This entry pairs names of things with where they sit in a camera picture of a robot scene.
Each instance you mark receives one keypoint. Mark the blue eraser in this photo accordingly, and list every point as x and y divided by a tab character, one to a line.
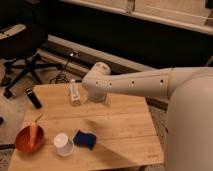
84	139

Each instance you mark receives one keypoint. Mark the long metal rail beam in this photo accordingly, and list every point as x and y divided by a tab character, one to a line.
100	60

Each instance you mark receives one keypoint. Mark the black office chair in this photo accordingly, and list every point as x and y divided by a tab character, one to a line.
18	46

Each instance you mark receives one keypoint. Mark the black remote control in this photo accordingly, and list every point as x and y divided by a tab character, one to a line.
33	98

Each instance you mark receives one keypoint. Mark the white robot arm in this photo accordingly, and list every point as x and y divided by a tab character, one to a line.
189	118

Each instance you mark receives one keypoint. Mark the white ceramic cup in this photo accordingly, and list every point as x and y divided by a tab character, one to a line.
64	146

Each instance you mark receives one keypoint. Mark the orange bowl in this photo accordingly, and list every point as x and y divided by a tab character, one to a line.
30	139

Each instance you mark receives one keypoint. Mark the white tube bottle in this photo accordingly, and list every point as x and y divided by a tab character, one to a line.
74	93

